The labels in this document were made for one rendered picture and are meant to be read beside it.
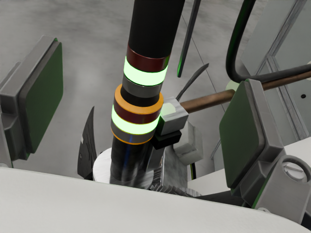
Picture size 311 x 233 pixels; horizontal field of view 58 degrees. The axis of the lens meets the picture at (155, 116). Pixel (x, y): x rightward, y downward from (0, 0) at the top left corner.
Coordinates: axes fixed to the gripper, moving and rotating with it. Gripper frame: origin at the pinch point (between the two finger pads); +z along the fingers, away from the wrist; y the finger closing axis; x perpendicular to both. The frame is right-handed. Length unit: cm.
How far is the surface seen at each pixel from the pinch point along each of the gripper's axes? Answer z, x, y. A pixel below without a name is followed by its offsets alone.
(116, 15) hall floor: 354, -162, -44
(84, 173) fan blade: 38, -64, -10
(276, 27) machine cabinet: 267, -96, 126
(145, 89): 8.4, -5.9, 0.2
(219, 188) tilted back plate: 31, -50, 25
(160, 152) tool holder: 10.7, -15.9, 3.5
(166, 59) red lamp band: 9.1, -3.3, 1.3
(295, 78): 23.8, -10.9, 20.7
